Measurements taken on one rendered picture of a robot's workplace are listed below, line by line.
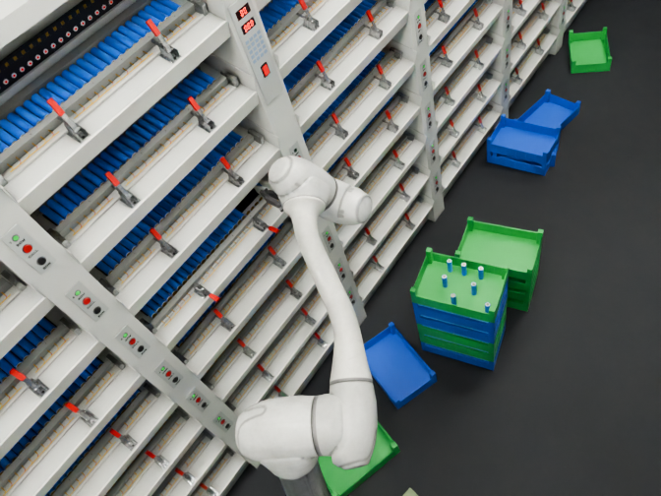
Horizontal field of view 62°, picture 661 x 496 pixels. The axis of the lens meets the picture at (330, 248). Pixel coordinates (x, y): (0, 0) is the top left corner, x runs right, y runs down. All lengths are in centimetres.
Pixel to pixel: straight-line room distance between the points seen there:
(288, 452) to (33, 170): 78
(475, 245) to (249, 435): 140
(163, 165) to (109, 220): 18
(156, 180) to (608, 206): 211
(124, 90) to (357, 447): 90
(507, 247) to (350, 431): 133
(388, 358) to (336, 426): 118
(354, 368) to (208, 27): 84
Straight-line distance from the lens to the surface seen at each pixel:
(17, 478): 165
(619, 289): 259
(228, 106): 145
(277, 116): 156
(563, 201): 284
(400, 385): 234
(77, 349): 144
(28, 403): 145
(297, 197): 128
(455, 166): 281
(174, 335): 159
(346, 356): 127
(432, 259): 211
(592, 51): 370
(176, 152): 139
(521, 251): 235
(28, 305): 130
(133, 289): 145
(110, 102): 126
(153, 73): 129
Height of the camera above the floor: 215
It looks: 51 degrees down
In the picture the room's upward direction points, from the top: 21 degrees counter-clockwise
